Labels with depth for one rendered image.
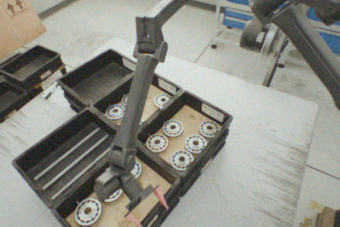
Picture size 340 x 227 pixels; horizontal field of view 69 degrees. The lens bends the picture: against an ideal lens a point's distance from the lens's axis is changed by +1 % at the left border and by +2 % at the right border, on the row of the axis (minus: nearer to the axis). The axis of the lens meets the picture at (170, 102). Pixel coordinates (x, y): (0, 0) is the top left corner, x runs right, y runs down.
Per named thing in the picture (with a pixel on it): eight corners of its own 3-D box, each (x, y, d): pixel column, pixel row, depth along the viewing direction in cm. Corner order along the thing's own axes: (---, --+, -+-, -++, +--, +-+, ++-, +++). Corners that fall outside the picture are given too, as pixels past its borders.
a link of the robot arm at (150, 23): (150, 20, 71) (124, 19, 76) (162, 59, 80) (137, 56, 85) (212, -34, 96) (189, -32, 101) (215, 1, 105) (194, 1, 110)
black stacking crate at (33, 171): (94, 121, 131) (88, 106, 122) (132, 151, 118) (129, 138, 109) (23, 174, 111) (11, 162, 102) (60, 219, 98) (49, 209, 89)
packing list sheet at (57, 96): (76, 66, 179) (76, 66, 179) (100, 77, 171) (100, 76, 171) (39, 94, 161) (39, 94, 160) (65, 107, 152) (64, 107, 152)
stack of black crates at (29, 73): (55, 80, 252) (37, 43, 219) (77, 90, 242) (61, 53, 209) (23, 106, 229) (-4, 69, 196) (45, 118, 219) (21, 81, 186)
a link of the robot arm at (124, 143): (170, 45, 82) (145, 42, 87) (162, 38, 77) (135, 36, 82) (136, 170, 80) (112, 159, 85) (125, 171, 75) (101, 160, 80)
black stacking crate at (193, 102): (184, 103, 138) (184, 89, 129) (230, 130, 124) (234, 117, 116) (133, 151, 118) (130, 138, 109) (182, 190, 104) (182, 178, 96)
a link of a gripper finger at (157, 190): (174, 203, 79) (155, 180, 81) (158, 220, 76) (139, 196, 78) (170, 204, 85) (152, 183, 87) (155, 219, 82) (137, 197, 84)
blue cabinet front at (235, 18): (222, 24, 286) (230, -27, 245) (286, 40, 261) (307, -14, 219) (221, 25, 284) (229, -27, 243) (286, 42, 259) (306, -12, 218)
